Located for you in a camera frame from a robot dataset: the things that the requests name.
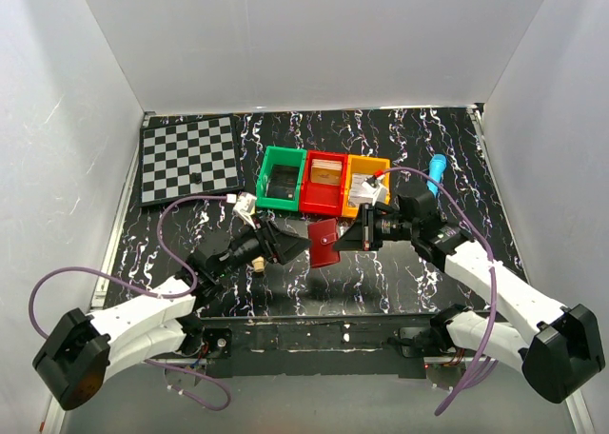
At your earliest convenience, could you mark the red leather card holder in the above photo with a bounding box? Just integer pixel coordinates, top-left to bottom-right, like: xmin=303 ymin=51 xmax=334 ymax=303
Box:
xmin=307 ymin=218 xmax=341 ymax=268

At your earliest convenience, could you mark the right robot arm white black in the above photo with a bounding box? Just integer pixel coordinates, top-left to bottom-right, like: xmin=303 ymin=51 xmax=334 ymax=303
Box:
xmin=334 ymin=190 xmax=605 ymax=404

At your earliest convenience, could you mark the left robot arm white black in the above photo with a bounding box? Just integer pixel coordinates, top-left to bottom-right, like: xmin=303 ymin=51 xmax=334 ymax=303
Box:
xmin=32 ymin=218 xmax=311 ymax=411

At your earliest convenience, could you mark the white card stack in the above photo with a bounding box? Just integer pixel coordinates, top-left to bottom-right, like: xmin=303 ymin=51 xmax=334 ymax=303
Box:
xmin=349 ymin=173 xmax=369 ymax=194

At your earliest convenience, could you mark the black card in green bin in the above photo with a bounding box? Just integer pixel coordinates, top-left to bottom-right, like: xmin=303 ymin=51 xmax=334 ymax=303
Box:
xmin=266 ymin=165 xmax=300 ymax=201

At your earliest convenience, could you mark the brown card stack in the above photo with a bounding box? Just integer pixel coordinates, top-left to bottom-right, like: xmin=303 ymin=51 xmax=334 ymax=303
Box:
xmin=309 ymin=158 xmax=343 ymax=186

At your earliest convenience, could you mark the wooden rolling pin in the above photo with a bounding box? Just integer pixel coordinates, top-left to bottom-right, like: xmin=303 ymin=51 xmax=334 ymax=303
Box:
xmin=252 ymin=257 xmax=265 ymax=273

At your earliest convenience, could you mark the red plastic bin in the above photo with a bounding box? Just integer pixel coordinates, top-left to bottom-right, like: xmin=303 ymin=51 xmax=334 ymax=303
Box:
xmin=299 ymin=150 xmax=348 ymax=217

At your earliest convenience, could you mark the orange plastic bin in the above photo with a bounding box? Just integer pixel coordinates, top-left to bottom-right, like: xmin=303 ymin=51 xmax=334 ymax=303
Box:
xmin=342 ymin=154 xmax=390 ymax=218

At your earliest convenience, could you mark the blue toy microphone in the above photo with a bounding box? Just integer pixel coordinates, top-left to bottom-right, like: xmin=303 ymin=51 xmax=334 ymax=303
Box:
xmin=426 ymin=154 xmax=447 ymax=196

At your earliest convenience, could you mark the green plastic bin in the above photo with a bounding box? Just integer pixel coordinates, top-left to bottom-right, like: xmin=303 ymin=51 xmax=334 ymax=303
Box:
xmin=255 ymin=146 xmax=307 ymax=211

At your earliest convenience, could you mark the black chess piece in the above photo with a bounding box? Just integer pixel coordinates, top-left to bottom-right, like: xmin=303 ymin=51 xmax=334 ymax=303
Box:
xmin=190 ymin=172 xmax=202 ymax=184

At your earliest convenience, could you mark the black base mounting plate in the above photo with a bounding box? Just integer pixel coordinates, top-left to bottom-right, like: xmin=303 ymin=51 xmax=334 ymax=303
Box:
xmin=161 ymin=314 xmax=441 ymax=379

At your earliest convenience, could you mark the black and grey chessboard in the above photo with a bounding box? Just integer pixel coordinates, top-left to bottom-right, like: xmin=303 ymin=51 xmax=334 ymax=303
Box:
xmin=140 ymin=115 xmax=245 ymax=207

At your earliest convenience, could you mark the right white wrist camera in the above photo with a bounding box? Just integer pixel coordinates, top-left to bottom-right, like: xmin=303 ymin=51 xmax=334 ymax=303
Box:
xmin=347 ymin=176 xmax=389 ymax=207

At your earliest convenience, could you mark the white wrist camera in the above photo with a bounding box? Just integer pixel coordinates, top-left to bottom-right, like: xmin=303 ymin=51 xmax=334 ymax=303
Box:
xmin=232 ymin=192 xmax=257 ymax=227
xmin=347 ymin=176 xmax=389 ymax=207

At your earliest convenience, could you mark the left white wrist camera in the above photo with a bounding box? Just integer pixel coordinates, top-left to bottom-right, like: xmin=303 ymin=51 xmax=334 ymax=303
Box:
xmin=232 ymin=192 xmax=257 ymax=227

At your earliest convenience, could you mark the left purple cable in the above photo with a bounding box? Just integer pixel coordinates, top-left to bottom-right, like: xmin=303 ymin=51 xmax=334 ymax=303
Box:
xmin=28 ymin=194 xmax=237 ymax=411

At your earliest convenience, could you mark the purple cable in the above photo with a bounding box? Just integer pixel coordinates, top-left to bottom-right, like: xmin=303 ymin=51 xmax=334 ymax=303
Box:
xmin=373 ymin=167 xmax=501 ymax=416
xmin=28 ymin=194 xmax=237 ymax=411

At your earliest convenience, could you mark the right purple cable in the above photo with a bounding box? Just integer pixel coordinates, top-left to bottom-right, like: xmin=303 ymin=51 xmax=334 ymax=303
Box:
xmin=373 ymin=167 xmax=501 ymax=416

